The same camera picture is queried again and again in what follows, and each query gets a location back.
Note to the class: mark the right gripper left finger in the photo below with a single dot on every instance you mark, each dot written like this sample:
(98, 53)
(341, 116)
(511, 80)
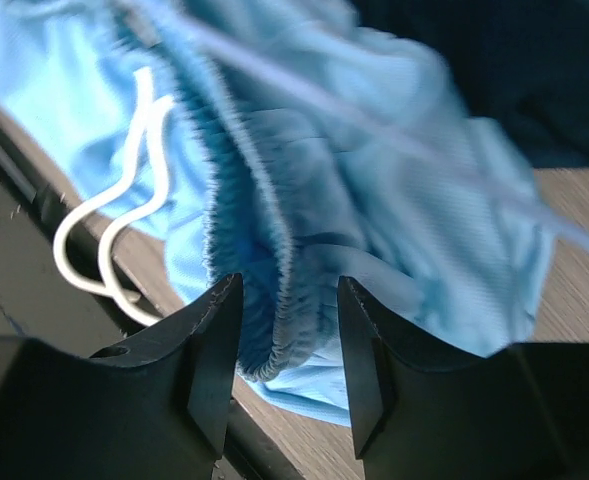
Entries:
(152, 406)

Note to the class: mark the navy blue shorts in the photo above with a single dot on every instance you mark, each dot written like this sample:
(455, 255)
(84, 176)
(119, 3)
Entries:
(522, 63)

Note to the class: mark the light blue wire hanger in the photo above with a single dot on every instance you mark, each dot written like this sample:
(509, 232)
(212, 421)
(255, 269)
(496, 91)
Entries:
(405, 142)

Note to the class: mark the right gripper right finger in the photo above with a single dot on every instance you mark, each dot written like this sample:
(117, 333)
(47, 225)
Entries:
(423, 409)

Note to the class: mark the light blue shorts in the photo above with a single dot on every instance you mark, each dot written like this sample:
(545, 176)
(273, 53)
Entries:
(272, 188)

